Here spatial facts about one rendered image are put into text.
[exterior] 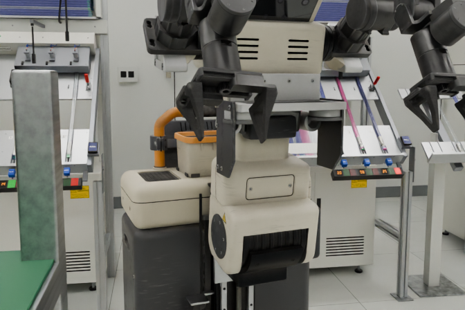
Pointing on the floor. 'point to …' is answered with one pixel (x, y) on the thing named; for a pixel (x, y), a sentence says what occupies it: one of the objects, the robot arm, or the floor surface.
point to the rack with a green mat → (37, 198)
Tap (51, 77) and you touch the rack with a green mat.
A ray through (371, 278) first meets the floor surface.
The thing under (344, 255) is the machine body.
